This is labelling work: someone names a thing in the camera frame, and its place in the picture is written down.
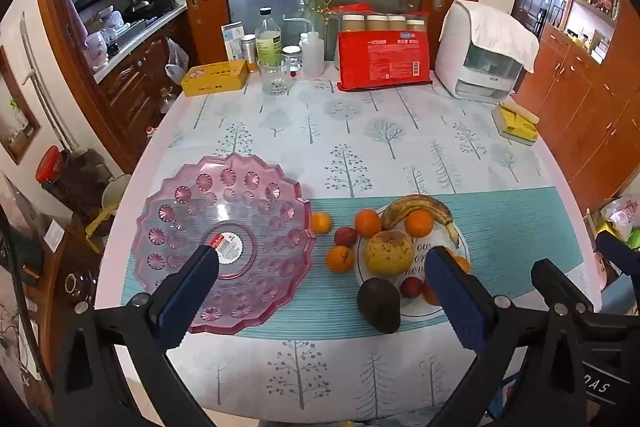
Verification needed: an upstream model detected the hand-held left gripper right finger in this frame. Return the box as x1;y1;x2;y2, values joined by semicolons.
425;246;591;427

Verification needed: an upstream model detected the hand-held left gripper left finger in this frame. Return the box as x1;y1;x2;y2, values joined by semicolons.
54;246;220;427

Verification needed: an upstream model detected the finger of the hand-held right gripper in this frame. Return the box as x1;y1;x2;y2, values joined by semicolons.
532;258;640;343
596;232;640;280

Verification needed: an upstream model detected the dark avocado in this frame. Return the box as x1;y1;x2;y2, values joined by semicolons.
356;277;402;334

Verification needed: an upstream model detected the yellow brown-spotted pear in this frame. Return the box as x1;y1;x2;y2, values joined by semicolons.
363;230;416;277

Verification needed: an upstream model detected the pink plastic fruit bowl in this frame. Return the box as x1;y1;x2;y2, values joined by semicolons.
131;152;317;336

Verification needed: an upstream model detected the overripe banana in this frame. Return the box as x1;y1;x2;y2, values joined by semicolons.
381;194;461;249

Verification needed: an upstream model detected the white enamel pot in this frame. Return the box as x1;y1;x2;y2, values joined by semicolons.
100;174;132;218

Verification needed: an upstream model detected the wooden sideboard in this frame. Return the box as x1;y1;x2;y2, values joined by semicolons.
515;22;640;208

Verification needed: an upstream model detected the yellow tissue pack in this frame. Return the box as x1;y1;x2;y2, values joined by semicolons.
491;102;540;146

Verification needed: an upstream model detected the yellow rectangular box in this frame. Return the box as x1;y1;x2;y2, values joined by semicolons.
180;60;249;98

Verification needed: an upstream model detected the wooden kitchen base cabinet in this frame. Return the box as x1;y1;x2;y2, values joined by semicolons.
92;4;191;172

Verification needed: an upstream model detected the clear drinking glass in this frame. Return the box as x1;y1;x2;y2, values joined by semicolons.
258;61;292;96

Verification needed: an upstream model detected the hanging plastic bag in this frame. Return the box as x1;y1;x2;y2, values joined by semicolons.
164;38;191;84

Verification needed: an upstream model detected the white countertop appliance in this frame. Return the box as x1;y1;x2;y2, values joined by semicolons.
434;0;526;100

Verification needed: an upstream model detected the metal can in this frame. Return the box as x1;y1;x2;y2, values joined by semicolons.
240;34;259;72

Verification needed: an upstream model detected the small glass jar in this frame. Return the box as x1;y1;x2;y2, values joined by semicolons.
281;46;304;72

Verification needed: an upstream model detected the blue and white carton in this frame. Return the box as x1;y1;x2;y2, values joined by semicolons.
221;23;247;62

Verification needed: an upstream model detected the red package of jars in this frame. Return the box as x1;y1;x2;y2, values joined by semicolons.
336;12;433;92

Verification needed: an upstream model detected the white cloth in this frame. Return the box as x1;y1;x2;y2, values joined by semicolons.
452;0;541;72

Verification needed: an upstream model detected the clear bottle with green label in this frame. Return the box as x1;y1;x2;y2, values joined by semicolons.
255;7;283;64

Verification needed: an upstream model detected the white floral kettle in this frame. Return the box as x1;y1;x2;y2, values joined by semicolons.
85;29;108;68

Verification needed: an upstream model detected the white squeeze bottle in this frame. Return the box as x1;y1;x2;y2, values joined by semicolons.
284;18;326;76

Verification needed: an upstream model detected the black wok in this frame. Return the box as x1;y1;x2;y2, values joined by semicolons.
125;0;166;15

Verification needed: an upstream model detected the wooden wall niche frame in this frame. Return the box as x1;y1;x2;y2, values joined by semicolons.
0;47;41;165

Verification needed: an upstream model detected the metal wall pipe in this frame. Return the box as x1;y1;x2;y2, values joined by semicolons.
20;12;76;152

